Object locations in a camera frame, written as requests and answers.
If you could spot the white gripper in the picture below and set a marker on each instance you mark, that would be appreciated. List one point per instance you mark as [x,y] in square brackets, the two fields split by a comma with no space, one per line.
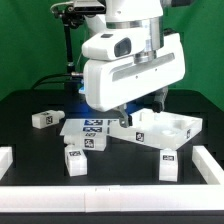
[111,84]

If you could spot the white square tabletop part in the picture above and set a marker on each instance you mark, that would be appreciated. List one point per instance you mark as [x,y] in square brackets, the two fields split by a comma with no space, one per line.
[158,130]

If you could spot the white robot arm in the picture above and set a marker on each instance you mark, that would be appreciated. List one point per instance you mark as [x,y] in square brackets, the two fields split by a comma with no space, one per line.
[133,56]

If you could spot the white tag sheet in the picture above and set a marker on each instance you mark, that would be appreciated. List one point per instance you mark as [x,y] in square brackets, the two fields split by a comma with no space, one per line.
[73,126]

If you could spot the white U-shaped fence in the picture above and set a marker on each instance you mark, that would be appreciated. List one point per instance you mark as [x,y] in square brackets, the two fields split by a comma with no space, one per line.
[209,196]

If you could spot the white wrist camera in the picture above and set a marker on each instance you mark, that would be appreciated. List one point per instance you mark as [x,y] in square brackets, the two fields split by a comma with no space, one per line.
[107,47]

